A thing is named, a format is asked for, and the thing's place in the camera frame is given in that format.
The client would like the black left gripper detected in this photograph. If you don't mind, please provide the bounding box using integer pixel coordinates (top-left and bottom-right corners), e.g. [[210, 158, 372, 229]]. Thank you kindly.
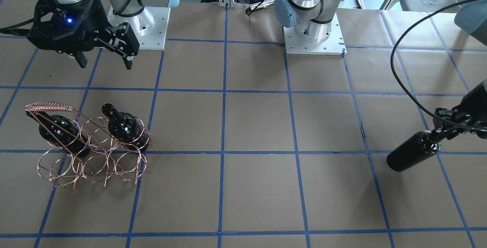
[[431, 81, 487, 142]]

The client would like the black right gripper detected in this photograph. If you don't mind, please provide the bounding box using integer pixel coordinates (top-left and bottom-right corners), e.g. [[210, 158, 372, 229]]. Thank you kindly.
[[27, 0, 140, 70]]

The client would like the dark wine bottle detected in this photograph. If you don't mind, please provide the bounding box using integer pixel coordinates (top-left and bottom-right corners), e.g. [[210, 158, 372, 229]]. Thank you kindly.
[[26, 111, 90, 158], [102, 103, 149, 151], [386, 130, 442, 172]]

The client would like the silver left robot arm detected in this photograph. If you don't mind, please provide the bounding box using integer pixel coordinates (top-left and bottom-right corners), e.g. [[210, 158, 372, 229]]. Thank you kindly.
[[110, 0, 486, 142]]

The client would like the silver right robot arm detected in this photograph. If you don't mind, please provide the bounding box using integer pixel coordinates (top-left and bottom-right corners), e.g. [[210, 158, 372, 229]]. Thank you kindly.
[[26, 0, 180, 70]]

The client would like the dark wine bottle in basket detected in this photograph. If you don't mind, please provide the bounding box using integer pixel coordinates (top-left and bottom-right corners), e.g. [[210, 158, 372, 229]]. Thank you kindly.
[[102, 103, 149, 151]]

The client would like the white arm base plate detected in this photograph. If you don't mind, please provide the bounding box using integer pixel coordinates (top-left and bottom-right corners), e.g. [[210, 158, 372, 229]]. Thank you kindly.
[[282, 14, 347, 56], [108, 7, 171, 50]]

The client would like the black braided cable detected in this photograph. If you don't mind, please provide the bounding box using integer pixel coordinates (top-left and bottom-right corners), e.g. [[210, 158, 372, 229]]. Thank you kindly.
[[0, 17, 35, 35]]

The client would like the dark wine bottle under handle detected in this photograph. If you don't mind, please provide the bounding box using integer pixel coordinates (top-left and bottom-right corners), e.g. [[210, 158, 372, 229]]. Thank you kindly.
[[26, 111, 90, 158]]

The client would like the copper wire wine basket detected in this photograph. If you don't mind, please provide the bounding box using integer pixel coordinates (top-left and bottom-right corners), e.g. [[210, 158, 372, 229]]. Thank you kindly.
[[25, 101, 152, 189]]

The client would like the black cable loop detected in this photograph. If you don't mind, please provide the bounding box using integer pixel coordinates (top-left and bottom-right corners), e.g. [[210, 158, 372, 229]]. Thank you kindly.
[[391, 0, 487, 131]]

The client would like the cable bundle with connectors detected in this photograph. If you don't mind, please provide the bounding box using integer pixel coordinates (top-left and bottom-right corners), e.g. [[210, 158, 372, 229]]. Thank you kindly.
[[245, 0, 276, 16]]

